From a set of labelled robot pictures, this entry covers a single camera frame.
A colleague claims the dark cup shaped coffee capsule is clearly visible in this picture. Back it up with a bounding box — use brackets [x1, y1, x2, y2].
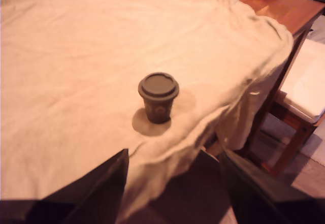
[138, 72, 180, 125]

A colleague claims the wooden chair with cushion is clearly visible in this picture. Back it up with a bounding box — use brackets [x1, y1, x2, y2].
[243, 89, 325, 178]

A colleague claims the beige cloth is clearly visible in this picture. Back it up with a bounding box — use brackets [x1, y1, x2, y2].
[0, 0, 295, 222]

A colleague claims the white seat cushion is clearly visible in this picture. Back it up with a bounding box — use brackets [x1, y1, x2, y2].
[279, 39, 325, 124]

